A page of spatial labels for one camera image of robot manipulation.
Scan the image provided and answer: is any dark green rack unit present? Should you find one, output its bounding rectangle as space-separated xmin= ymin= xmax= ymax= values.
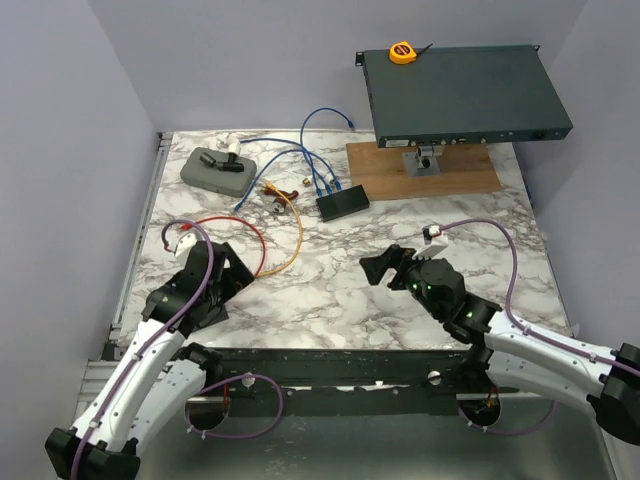
xmin=355 ymin=45 xmax=573 ymax=148

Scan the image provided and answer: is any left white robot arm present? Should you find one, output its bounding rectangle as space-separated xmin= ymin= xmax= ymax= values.
xmin=45 ymin=240 xmax=254 ymax=479

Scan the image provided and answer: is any yellow tape measure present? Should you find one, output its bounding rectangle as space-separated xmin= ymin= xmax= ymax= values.
xmin=388 ymin=41 xmax=433 ymax=65

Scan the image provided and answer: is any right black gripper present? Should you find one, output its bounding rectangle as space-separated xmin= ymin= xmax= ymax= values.
xmin=360 ymin=243 xmax=444 ymax=320

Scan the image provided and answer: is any yellow ethernet cable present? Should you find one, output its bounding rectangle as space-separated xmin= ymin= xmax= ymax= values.
xmin=255 ymin=180 xmax=305 ymax=279

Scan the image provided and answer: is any wooden board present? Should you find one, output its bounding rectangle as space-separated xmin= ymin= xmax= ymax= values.
xmin=346 ymin=142 xmax=502 ymax=201

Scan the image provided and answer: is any grey case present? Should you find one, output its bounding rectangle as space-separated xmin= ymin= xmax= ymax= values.
xmin=180 ymin=147 xmax=257 ymax=198

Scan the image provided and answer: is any red-brown handle tool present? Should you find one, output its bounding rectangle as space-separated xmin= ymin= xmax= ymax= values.
xmin=262 ymin=186 xmax=299 ymax=215

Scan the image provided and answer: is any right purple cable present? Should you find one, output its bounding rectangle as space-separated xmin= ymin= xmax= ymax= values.
xmin=439 ymin=218 xmax=640 ymax=436

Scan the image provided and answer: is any red ethernet cable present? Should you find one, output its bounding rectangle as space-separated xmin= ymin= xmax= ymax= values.
xmin=179 ymin=216 xmax=267 ymax=277

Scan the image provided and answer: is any long blue ethernet cable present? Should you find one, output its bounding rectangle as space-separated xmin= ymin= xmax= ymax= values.
xmin=233 ymin=137 xmax=331 ymax=213

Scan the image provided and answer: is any black T-shaped fitting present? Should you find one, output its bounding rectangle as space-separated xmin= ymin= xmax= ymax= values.
xmin=199 ymin=151 xmax=245 ymax=173

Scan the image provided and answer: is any grey metal stand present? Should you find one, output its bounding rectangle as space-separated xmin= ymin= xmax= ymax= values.
xmin=402 ymin=145 xmax=444 ymax=177

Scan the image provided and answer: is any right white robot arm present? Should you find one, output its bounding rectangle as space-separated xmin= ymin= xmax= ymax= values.
xmin=359 ymin=244 xmax=639 ymax=445

